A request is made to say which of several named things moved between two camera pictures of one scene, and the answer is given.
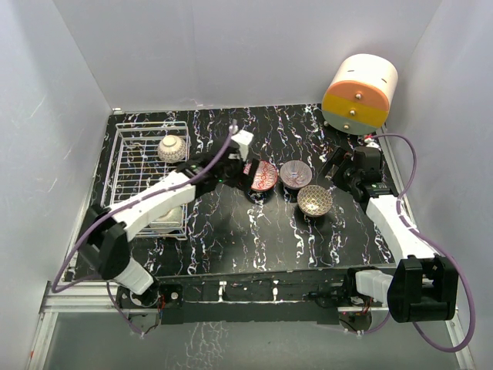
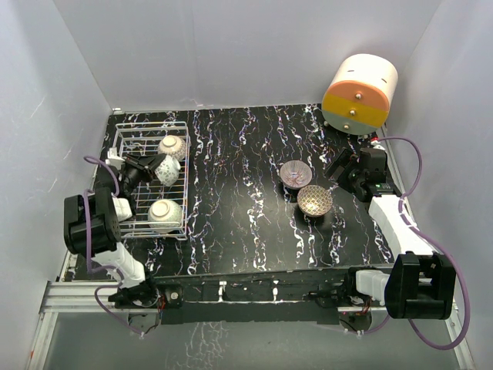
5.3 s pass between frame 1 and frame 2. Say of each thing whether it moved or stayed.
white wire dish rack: stayed
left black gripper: moved
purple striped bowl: stayed
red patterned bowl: moved
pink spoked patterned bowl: stayed
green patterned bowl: stayed
